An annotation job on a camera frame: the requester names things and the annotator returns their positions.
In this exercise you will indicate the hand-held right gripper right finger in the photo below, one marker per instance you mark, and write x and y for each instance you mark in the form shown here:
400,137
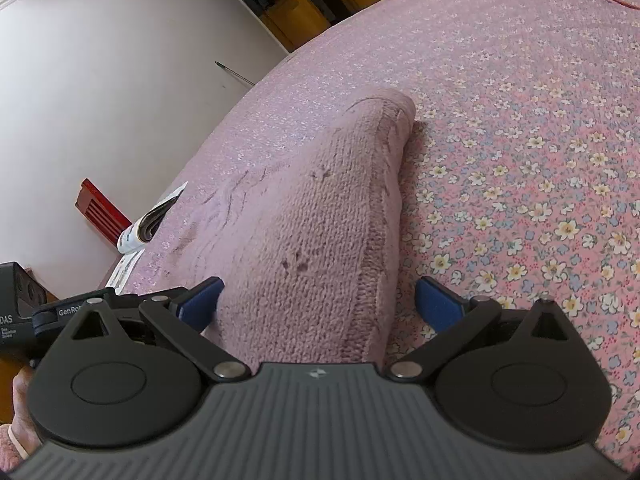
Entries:
440,305

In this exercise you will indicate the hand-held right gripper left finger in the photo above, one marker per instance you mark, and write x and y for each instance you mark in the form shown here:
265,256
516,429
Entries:
200,302

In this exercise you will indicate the pink knit sweater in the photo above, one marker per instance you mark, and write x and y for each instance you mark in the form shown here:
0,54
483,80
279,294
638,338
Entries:
310,210

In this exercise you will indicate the flat printed booklet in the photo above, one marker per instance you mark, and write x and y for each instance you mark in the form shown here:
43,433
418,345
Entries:
125,270

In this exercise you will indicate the curled open magazine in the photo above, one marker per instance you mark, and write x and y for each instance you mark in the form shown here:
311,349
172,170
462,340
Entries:
150,220

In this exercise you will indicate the red wooden chair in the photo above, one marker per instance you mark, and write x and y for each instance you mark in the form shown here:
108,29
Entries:
102,210

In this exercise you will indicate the bed with pink floral sheet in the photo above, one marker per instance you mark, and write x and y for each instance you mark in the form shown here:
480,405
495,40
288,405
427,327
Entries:
500,135

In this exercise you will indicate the wooden wardrobe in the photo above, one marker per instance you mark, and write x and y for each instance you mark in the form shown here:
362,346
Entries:
300,25

